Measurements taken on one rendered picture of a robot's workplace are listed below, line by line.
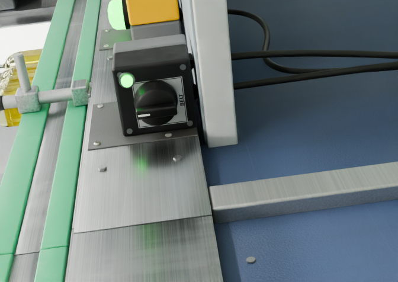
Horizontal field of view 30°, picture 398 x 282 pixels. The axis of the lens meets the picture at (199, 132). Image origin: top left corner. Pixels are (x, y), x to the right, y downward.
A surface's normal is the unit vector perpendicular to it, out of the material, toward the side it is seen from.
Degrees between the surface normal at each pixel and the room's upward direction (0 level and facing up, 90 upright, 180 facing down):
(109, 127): 90
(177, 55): 90
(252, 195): 90
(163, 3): 90
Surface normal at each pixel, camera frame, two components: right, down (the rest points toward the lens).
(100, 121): -0.11, -0.88
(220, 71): 0.09, 0.57
